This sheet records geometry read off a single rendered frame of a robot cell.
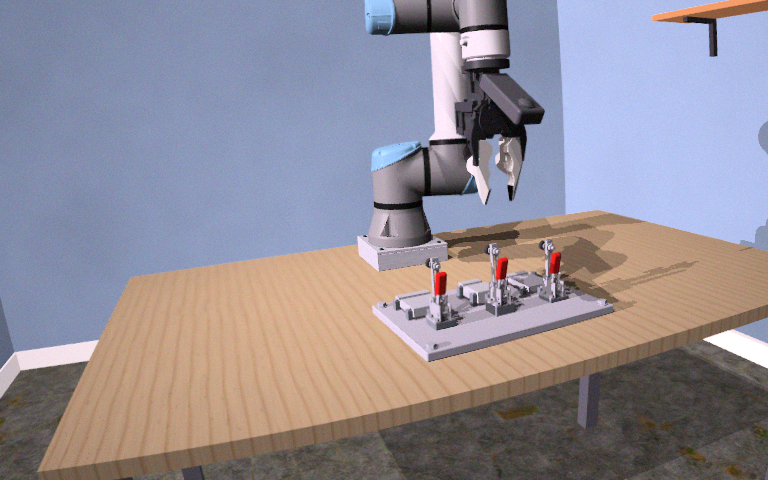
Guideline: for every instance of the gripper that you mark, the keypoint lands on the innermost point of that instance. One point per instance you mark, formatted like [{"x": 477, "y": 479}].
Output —
[{"x": 487, "y": 120}]

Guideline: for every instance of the toggle clamp with red handle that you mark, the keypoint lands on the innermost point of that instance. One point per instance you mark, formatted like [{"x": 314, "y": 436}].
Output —
[{"x": 552, "y": 291}]

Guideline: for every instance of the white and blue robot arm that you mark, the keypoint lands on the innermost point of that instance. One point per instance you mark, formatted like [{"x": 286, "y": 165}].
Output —
[{"x": 403, "y": 173}]

